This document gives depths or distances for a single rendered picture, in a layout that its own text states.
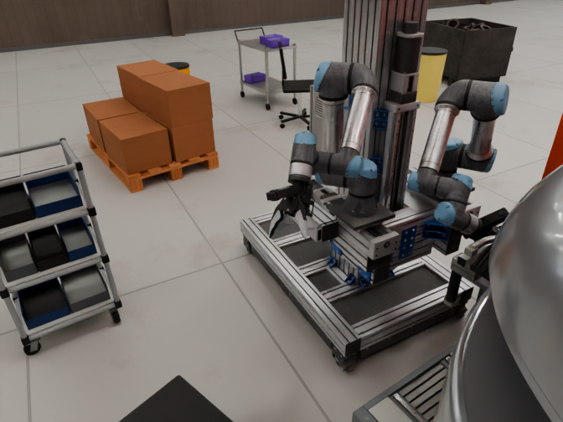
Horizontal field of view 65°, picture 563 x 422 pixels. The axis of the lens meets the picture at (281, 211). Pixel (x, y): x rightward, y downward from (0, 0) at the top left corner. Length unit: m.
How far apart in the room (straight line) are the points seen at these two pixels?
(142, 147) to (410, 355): 2.74
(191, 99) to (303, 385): 2.68
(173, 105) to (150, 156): 0.50
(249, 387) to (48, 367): 1.06
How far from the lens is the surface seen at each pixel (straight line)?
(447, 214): 1.63
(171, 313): 2.73
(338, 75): 1.71
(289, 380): 2.33
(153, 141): 4.04
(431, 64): 6.24
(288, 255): 2.72
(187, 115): 4.09
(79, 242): 2.60
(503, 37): 7.40
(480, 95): 1.84
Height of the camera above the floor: 1.84
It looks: 31 degrees down
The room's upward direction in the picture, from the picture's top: 1 degrees counter-clockwise
